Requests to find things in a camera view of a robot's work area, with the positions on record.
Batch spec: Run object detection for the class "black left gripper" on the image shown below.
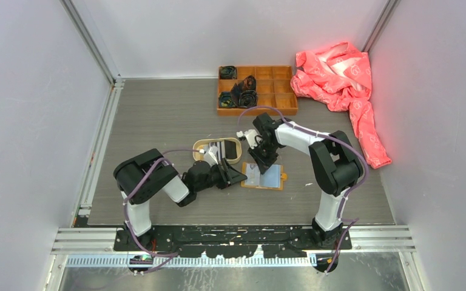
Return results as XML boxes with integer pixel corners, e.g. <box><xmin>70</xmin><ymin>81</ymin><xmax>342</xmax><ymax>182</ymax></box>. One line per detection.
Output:
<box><xmin>195</xmin><ymin>158</ymin><xmax>248</xmax><ymax>193</ymax></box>

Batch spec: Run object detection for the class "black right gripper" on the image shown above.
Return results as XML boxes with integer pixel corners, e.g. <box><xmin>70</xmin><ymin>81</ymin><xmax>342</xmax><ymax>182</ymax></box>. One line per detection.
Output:
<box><xmin>248</xmin><ymin>141</ymin><xmax>279</xmax><ymax>175</ymax></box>

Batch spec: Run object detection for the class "orange leather card holder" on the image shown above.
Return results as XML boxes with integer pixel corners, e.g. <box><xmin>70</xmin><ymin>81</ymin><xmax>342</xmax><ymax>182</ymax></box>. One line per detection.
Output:
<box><xmin>240</xmin><ymin>162</ymin><xmax>288</xmax><ymax>190</ymax></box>

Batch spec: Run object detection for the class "beige oval card tray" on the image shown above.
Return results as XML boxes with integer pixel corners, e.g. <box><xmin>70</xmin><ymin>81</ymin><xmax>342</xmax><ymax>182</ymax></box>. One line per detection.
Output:
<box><xmin>192</xmin><ymin>138</ymin><xmax>242</xmax><ymax>166</ymax></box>

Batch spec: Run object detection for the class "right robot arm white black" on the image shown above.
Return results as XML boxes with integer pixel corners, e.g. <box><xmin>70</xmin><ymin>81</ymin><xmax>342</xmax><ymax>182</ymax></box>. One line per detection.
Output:
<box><xmin>237</xmin><ymin>113</ymin><xmax>365</xmax><ymax>249</ymax></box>

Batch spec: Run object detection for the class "stack of credit cards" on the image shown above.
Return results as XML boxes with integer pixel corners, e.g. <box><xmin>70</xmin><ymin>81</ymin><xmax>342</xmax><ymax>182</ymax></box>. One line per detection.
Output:
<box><xmin>195</xmin><ymin>138</ymin><xmax>241</xmax><ymax>161</ymax></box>

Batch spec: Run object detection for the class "dark rolled fabric bottom centre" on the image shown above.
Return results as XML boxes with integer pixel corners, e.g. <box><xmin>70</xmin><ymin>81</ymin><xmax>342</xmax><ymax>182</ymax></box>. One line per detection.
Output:
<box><xmin>237</xmin><ymin>90</ymin><xmax>258</xmax><ymax>108</ymax></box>

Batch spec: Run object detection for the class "dark rolled fabric bottom left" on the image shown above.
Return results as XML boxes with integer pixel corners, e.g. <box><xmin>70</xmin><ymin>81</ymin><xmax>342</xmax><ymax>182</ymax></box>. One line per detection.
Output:
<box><xmin>218</xmin><ymin>92</ymin><xmax>237</xmax><ymax>109</ymax></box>

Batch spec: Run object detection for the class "orange wooden compartment tray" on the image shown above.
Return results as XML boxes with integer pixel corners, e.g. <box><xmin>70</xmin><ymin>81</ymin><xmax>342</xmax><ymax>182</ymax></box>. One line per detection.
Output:
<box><xmin>217</xmin><ymin>65</ymin><xmax>299</xmax><ymax>116</ymax></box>

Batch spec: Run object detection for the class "dark rolled fabric top left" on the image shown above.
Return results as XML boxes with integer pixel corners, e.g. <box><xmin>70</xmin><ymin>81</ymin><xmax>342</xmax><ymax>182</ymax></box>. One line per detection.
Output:
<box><xmin>218</xmin><ymin>65</ymin><xmax>237</xmax><ymax>79</ymax></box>

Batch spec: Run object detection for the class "pink crumpled cloth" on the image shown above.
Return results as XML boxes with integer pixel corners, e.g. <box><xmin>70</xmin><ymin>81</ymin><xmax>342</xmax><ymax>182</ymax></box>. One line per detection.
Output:
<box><xmin>290</xmin><ymin>42</ymin><xmax>392</xmax><ymax>169</ymax></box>

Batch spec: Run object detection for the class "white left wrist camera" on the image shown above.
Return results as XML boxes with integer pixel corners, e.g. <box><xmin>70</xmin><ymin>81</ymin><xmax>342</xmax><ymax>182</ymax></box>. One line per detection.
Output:
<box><xmin>203</xmin><ymin>145</ymin><xmax>220</xmax><ymax>167</ymax></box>

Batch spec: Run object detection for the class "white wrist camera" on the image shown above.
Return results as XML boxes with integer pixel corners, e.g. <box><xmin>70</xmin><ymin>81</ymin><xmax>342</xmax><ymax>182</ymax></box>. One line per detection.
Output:
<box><xmin>236</xmin><ymin>129</ymin><xmax>263</xmax><ymax>149</ymax></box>
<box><xmin>203</xmin><ymin>145</ymin><xmax>220</xmax><ymax>167</ymax></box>

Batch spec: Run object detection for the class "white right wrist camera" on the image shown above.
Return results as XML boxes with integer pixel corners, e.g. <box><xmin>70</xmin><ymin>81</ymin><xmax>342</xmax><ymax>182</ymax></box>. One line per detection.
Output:
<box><xmin>236</xmin><ymin>129</ymin><xmax>263</xmax><ymax>149</ymax></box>

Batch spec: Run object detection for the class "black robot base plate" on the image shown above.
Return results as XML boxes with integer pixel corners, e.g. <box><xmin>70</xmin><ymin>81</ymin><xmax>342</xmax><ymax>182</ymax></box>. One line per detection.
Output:
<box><xmin>114</xmin><ymin>224</ymin><xmax>353</xmax><ymax>260</ymax></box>

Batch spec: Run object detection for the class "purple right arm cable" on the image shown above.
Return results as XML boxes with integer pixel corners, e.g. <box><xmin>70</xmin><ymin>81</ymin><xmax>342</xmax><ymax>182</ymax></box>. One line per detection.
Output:
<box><xmin>237</xmin><ymin>105</ymin><xmax>371</xmax><ymax>275</ymax></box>

